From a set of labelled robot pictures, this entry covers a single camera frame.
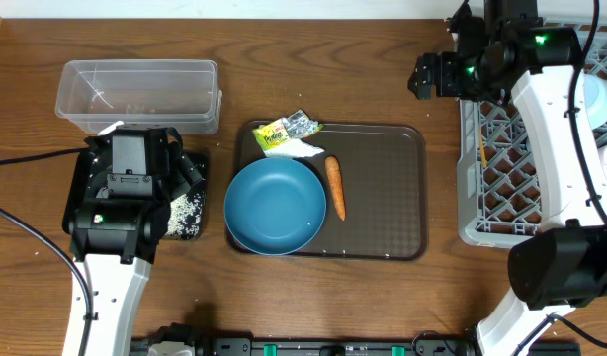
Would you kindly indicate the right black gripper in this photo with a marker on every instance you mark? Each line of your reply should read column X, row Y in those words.
column 446, row 67

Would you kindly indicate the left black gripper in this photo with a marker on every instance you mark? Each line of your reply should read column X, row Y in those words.
column 184, row 179

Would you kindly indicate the wooden chopstick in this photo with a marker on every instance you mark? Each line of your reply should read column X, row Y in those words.
column 483, row 159

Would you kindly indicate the dark blue plate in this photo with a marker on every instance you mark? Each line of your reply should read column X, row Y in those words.
column 275, row 206

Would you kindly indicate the light blue bowl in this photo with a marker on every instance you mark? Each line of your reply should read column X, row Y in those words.
column 595, row 91

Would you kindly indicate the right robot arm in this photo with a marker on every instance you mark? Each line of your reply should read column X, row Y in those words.
column 508, row 56

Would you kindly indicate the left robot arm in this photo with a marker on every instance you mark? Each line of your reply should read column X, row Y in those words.
column 113, row 243

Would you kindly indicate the grey dishwasher rack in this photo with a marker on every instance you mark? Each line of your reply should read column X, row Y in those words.
column 500, row 206

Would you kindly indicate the black rectangular tray bin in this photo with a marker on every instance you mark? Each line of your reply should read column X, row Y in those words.
column 90, row 176

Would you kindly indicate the pile of rice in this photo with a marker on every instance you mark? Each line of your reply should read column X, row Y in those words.
column 185, row 222

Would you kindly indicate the clear plastic bin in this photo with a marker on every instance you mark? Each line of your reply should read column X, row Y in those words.
column 179, row 93

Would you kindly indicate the dark brown serving tray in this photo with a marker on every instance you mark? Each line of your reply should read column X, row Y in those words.
column 383, row 171

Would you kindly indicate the crumpled white tissue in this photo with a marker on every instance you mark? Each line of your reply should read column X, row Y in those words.
column 294, row 148

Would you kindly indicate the yellow silver snack wrapper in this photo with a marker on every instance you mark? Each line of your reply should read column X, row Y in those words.
column 296, row 126

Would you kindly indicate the orange carrot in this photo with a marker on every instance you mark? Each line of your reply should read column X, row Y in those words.
column 334, row 176

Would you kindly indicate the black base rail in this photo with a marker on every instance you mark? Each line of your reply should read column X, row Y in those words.
column 181, row 339

